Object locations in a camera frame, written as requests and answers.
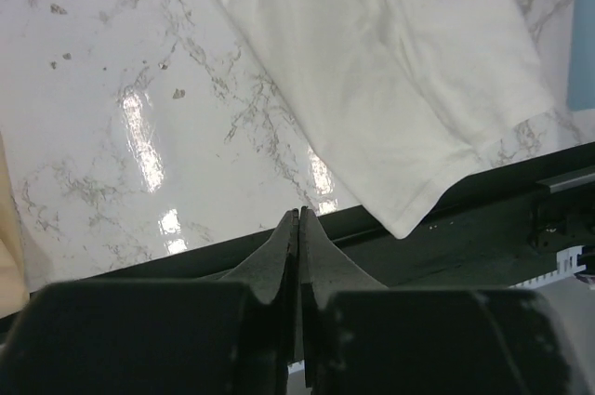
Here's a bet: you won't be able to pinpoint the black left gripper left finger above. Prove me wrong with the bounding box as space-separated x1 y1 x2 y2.
1 210 298 394

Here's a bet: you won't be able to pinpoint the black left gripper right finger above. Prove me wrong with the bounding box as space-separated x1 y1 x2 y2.
298 208 590 394

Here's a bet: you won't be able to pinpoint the cream t shirt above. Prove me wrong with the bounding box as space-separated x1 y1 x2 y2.
0 141 30 318

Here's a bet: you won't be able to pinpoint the white daisy print t shirt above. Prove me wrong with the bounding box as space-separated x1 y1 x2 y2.
218 0 554 238

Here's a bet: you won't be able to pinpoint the light blue mat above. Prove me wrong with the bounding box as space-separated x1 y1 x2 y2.
567 0 594 112

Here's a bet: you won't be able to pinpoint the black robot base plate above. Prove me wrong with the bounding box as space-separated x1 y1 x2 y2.
1 144 594 342

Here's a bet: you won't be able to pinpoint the white slotted cable duct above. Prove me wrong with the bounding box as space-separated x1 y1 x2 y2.
511 245 593 290

